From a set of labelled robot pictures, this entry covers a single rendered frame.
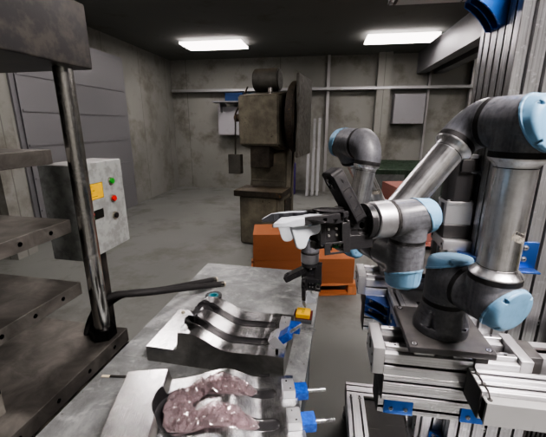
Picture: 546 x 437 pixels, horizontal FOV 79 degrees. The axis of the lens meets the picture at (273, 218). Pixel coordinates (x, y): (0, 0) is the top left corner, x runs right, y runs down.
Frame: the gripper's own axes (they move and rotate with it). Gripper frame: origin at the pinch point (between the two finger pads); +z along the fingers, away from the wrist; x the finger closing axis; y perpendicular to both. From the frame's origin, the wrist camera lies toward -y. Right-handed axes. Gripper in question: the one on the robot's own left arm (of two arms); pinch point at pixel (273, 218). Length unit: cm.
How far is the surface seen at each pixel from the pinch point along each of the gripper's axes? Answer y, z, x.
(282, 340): 48, -14, 43
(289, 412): 55, -8, 19
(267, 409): 57, -3, 24
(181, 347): 51, 19, 56
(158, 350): 53, 27, 61
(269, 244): 60, -66, 237
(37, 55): -44, 51, 57
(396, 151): -43, -511, 647
